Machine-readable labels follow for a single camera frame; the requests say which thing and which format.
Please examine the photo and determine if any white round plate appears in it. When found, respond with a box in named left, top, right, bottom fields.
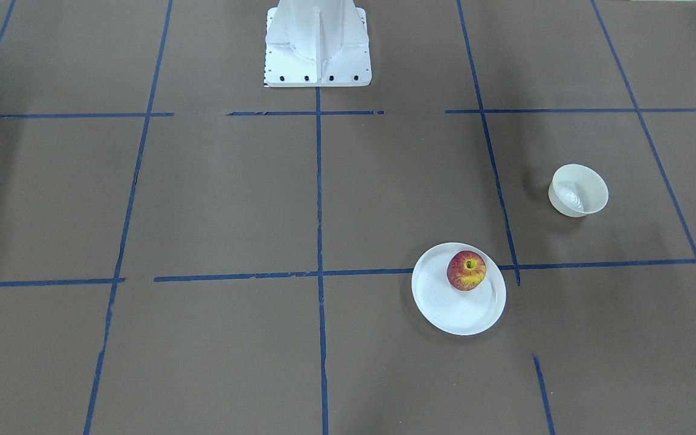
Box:
left=411, top=242, right=506, bottom=336

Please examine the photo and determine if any red yellow apple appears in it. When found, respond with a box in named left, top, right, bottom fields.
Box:
left=446, top=250, right=487, bottom=292

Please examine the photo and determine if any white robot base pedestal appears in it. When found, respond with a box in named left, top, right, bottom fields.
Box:
left=263, top=1, right=373, bottom=88

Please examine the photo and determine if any white plastic bowl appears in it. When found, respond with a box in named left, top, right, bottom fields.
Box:
left=549, top=164, right=610, bottom=218

